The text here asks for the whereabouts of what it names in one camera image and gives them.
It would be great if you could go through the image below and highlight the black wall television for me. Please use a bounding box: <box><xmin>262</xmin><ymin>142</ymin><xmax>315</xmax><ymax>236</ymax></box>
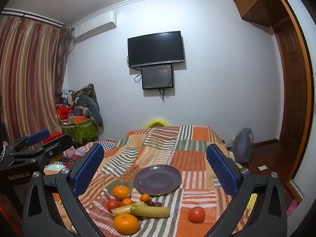
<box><xmin>127</xmin><ymin>31</ymin><xmax>185</xmax><ymax>69</ymax></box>

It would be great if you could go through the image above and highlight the red box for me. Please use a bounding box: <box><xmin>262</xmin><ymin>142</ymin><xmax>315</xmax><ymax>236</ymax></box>
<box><xmin>42</xmin><ymin>132</ymin><xmax>62</xmax><ymax>144</ymax></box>

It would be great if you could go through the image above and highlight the pink doll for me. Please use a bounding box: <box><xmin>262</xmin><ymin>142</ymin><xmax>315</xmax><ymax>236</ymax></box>
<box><xmin>64</xmin><ymin>146</ymin><xmax>76</xmax><ymax>159</ymax></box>

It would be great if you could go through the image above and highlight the white air conditioner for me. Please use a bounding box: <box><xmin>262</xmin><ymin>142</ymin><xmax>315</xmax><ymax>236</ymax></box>
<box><xmin>72</xmin><ymin>11</ymin><xmax>117</xmax><ymax>42</ymax></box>

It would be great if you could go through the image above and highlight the striped brown curtain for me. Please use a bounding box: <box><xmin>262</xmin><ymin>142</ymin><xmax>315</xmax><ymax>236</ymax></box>
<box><xmin>0</xmin><ymin>15</ymin><xmax>72</xmax><ymax>144</ymax></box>

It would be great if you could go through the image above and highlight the pink slipper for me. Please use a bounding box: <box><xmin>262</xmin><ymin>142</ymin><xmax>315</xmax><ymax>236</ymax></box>
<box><xmin>286</xmin><ymin>199</ymin><xmax>298</xmax><ymax>215</ymax></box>

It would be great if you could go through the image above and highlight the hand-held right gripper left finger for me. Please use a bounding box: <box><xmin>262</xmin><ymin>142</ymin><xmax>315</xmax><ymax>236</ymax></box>
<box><xmin>22</xmin><ymin>142</ymin><xmax>105</xmax><ymax>237</ymax></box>

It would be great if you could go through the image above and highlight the small red tomato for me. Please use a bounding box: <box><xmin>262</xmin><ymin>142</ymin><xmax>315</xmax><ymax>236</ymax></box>
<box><xmin>106</xmin><ymin>199</ymin><xmax>121</xmax><ymax>212</ymax></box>

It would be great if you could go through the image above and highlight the grey-blue bag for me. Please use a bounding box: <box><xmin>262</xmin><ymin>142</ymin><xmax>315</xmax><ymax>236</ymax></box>
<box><xmin>231</xmin><ymin>128</ymin><xmax>253</xmax><ymax>163</ymax></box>

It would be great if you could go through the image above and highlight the dark patterned cushion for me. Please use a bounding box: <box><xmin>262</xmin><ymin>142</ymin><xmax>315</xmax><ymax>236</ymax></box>
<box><xmin>73</xmin><ymin>83</ymin><xmax>99</xmax><ymax>109</ymax></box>

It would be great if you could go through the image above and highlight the red mesh bag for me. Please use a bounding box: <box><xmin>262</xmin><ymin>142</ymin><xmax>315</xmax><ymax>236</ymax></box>
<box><xmin>56</xmin><ymin>105</ymin><xmax>74</xmax><ymax>120</ymax></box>

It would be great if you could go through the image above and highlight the black-white checkered cloth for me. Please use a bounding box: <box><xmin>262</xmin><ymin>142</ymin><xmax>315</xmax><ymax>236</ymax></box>
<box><xmin>95</xmin><ymin>139</ymin><xmax>118</xmax><ymax>151</ymax></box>

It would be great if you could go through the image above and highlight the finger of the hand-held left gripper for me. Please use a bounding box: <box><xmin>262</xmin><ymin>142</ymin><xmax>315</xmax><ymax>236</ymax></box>
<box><xmin>10</xmin><ymin>134</ymin><xmax>73</xmax><ymax>165</ymax></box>
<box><xmin>5</xmin><ymin>128</ymin><xmax>51</xmax><ymax>154</ymax></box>

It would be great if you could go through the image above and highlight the wooden wall cabinet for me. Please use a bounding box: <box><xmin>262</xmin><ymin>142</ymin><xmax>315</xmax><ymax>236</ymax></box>
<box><xmin>233</xmin><ymin>0</ymin><xmax>288</xmax><ymax>27</ymax></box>

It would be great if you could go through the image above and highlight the large red tomato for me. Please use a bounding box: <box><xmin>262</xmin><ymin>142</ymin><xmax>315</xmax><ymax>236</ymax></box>
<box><xmin>188</xmin><ymin>206</ymin><xmax>206</xmax><ymax>223</ymax></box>

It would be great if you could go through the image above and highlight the yellow-green banana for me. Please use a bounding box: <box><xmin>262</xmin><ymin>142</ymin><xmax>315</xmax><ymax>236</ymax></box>
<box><xmin>111</xmin><ymin>201</ymin><xmax>148</xmax><ymax>216</ymax></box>
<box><xmin>130</xmin><ymin>205</ymin><xmax>170</xmax><ymax>218</ymax></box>

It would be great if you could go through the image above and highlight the yellow ring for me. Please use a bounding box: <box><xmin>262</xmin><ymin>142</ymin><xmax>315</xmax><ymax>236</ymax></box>
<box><xmin>145</xmin><ymin>119</ymin><xmax>169</xmax><ymax>129</ymax></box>

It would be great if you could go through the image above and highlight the purple plate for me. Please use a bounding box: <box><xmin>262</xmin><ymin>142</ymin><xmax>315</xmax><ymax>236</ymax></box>
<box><xmin>134</xmin><ymin>164</ymin><xmax>182</xmax><ymax>195</ymax></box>

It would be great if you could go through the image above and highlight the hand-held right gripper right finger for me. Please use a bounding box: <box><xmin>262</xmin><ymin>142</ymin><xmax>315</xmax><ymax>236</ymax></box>
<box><xmin>206</xmin><ymin>143</ymin><xmax>288</xmax><ymax>237</ymax></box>

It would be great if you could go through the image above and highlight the grey plush toy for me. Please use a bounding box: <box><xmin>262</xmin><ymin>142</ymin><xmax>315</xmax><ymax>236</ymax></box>
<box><xmin>76</xmin><ymin>95</ymin><xmax>104</xmax><ymax>127</ymax></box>

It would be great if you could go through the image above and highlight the medium orange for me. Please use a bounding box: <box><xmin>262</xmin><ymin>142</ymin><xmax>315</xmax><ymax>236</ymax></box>
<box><xmin>113</xmin><ymin>185</ymin><xmax>130</xmax><ymax>201</ymax></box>

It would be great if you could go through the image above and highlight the striped patchwork blanket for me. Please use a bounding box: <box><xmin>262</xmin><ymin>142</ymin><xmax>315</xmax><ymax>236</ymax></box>
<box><xmin>52</xmin><ymin>125</ymin><xmax>250</xmax><ymax>237</ymax></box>

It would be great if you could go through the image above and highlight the wooden door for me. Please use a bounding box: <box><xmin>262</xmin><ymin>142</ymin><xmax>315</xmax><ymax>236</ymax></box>
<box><xmin>273</xmin><ymin>17</ymin><xmax>314</xmax><ymax>153</ymax></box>

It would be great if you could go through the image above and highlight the large orange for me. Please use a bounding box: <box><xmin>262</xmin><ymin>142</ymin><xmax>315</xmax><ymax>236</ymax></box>
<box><xmin>114</xmin><ymin>213</ymin><xmax>140</xmax><ymax>235</ymax></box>

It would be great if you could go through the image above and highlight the green storage box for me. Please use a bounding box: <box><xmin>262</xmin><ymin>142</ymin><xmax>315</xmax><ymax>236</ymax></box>
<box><xmin>62</xmin><ymin>118</ymin><xmax>99</xmax><ymax>144</ymax></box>

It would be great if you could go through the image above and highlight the small black wall monitor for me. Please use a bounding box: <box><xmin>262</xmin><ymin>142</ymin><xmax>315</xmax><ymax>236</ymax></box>
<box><xmin>141</xmin><ymin>64</ymin><xmax>174</xmax><ymax>90</ymax></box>

